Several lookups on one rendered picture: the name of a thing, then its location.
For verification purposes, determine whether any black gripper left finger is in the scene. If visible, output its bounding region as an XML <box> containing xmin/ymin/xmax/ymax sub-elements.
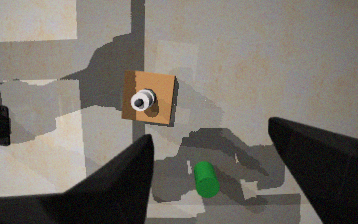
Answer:
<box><xmin>0</xmin><ymin>134</ymin><xmax>154</xmax><ymax>224</ymax></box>

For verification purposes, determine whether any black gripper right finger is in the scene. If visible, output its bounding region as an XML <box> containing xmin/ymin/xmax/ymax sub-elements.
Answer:
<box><xmin>268</xmin><ymin>117</ymin><xmax>358</xmax><ymax>224</ymax></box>

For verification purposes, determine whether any green cylinder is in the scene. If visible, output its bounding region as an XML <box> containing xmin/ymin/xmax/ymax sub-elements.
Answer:
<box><xmin>194</xmin><ymin>162</ymin><xmax>220</xmax><ymax>198</ymax></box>

